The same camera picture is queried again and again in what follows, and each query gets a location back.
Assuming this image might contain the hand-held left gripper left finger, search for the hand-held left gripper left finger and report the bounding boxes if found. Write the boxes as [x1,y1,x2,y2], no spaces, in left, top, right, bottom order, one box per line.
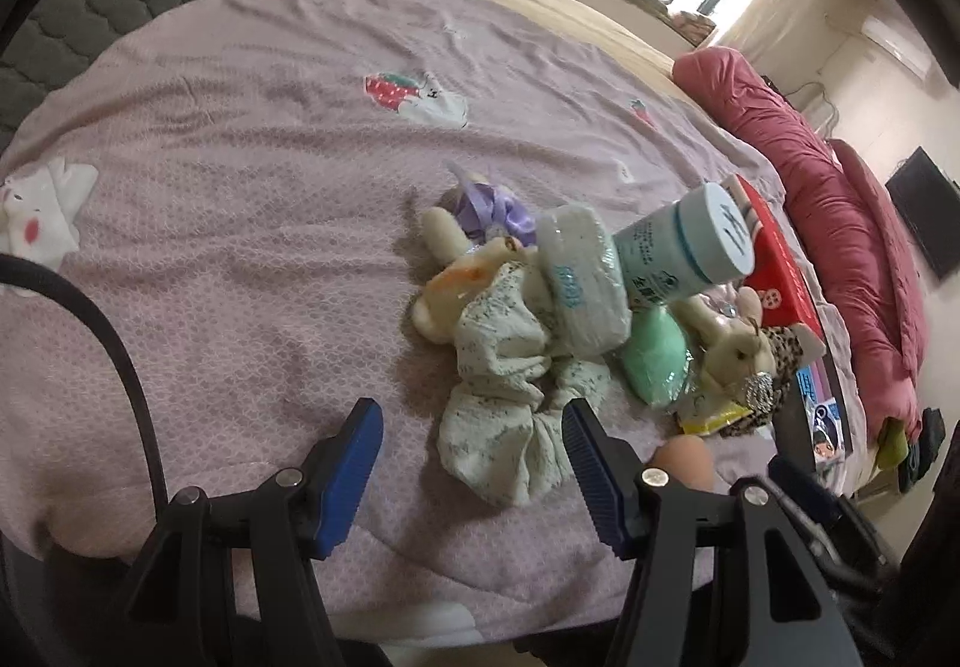
[124,398,385,667]

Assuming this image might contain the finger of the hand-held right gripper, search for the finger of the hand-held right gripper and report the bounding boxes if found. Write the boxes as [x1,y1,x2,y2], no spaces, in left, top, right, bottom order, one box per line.
[766,455,897,587]

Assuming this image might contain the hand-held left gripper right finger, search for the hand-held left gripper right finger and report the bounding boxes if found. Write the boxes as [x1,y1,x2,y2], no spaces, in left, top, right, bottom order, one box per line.
[561,399,863,667]

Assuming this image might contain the dark box tray pink base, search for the dark box tray pink base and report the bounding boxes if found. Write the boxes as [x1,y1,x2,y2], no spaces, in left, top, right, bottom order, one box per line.
[772,329,852,495]

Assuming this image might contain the yellow snack packet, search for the yellow snack packet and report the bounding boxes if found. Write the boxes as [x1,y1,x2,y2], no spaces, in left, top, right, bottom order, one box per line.
[675,397,743,435]

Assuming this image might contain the green egg sponge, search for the green egg sponge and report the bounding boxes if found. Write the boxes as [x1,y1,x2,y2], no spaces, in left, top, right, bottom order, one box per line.
[619,305,697,407]

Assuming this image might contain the floral green scrunchie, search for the floral green scrunchie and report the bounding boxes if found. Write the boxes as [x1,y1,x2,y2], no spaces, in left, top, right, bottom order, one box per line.
[437,262,612,507]

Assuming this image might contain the leopard print scrunchie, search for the leopard print scrunchie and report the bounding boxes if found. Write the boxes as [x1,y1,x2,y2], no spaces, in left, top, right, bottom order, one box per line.
[720,326,807,439]

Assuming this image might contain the cream plush bunny silver crown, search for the cream plush bunny silver crown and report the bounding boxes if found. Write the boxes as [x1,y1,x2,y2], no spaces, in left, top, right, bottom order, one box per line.
[679,288,781,409]

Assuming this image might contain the small green tissue pack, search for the small green tissue pack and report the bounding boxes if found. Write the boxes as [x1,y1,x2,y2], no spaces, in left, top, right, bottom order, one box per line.
[535,203,632,359]

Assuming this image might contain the white capped pill bottle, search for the white capped pill bottle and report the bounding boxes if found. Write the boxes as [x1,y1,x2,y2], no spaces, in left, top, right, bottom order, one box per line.
[613,182,757,308]

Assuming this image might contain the cream plush with purple dress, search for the cream plush with purple dress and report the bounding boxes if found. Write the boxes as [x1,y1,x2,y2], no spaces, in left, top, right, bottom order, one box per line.
[409,163,541,345]

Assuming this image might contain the person's right hand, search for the person's right hand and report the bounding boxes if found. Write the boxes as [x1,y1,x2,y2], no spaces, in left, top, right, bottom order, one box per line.
[655,436,715,489]

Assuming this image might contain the blue printed packet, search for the blue printed packet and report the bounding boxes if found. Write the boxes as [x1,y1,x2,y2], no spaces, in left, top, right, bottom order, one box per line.
[799,367,846,465]

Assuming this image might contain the green cloth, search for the green cloth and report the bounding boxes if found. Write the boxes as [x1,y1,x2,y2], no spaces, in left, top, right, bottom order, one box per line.
[874,416,912,469]

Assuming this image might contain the pile of dark clothes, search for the pile of dark clothes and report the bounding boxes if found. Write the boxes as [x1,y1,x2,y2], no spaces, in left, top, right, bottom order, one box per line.
[896,407,947,492]

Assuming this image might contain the red tissue pack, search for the red tissue pack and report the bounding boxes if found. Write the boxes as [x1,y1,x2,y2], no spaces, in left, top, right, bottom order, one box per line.
[731,176,826,353]

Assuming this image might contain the red duvet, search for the red duvet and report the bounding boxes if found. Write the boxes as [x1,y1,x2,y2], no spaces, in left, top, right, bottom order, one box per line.
[673,46,925,447]

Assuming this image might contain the lilac printed blanket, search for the lilac printed blanket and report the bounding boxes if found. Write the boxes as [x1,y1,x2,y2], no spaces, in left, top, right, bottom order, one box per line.
[0,0,856,608]

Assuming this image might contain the black television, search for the black television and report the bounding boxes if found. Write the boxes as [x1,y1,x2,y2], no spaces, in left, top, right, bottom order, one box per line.
[885,147,960,280]

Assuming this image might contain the white air conditioner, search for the white air conditioner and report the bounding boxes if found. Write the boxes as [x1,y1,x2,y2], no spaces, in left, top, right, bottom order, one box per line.
[862,16,935,76]

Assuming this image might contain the beige bed sheet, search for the beige bed sheet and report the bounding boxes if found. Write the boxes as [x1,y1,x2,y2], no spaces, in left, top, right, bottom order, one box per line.
[337,0,677,100]

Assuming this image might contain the black cable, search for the black cable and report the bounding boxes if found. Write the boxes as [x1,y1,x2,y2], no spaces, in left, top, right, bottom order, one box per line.
[0,253,170,510]

